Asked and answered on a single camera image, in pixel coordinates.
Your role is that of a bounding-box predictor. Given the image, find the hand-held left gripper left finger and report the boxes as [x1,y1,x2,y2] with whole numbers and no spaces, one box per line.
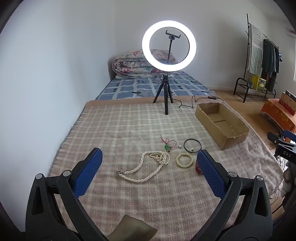
[25,147,109,241]

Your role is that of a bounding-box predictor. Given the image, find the cream bead bracelet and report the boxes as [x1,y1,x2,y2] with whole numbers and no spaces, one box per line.
[175,152,194,168]

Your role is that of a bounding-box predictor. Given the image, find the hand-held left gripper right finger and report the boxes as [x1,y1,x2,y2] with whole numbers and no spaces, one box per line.
[196,149,273,241]

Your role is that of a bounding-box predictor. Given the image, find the orange cloth covered box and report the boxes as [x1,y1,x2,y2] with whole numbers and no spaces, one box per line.
[260,98,296,132]

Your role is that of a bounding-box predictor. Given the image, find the yellow box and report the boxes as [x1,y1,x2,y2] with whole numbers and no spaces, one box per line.
[252,75,267,90]

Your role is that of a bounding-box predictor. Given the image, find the striped towel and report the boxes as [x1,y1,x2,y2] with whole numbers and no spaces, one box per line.
[246,24,264,76]

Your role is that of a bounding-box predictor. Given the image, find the brown paper sheet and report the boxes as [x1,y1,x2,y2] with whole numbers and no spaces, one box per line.
[109,214,158,241]

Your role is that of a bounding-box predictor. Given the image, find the black ring light cable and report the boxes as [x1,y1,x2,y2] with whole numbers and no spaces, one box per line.
[159,70,223,109]

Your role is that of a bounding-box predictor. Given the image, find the black tripod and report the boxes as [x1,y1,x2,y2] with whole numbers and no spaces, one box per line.
[153,74,174,115]

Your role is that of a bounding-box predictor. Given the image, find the white ring light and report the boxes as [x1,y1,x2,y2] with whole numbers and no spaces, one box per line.
[142,20,197,71]

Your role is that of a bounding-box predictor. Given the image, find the white pearl necklace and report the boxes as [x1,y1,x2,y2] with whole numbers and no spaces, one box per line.
[116,151,171,183]

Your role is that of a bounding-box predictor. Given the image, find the dark hanging clothes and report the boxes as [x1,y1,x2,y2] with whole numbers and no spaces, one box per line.
[261,38,281,92]

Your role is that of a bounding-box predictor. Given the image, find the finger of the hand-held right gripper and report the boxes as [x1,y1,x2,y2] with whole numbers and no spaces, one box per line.
[268,129,296,146]

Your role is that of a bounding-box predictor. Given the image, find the folded floral quilt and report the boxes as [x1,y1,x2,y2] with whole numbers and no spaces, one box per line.
[112,49,178,79]

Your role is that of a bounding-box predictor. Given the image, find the long flat carton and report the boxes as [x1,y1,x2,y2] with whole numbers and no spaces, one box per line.
[279,90,296,116]

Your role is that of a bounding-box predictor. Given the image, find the blue patterned bed mattress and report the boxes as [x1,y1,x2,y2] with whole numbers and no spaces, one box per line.
[95,71,216,100]

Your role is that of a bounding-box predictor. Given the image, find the black clothes rack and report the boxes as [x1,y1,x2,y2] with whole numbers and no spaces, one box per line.
[233,13,281,103]

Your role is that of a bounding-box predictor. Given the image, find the green pendant with red cord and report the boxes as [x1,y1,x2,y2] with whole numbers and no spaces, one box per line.
[160,134,177,153]

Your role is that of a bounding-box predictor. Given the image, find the black ring bangle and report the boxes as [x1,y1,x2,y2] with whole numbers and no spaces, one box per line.
[183,138,202,153]

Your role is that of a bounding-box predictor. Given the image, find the cardboard box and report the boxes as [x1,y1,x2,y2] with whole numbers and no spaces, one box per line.
[195,102,250,151]

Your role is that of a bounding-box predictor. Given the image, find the person's right hand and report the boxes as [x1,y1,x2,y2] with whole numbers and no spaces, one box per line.
[282,162,294,197]

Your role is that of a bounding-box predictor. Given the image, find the black phone holder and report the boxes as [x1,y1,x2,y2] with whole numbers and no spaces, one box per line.
[165,30,181,63]

